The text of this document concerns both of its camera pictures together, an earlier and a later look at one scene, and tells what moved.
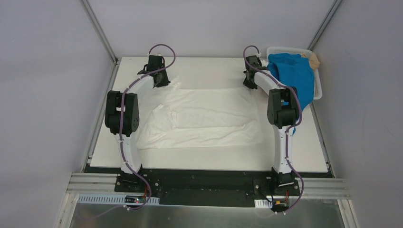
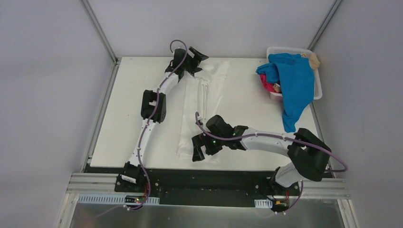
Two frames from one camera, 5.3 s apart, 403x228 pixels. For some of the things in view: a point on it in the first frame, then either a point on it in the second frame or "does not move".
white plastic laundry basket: [318, 91] does not move
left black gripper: [160, 78] → [192, 61]
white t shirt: [180, 117] → [203, 95]
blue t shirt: [295, 71] does not move
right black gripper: [249, 80] → [203, 143]
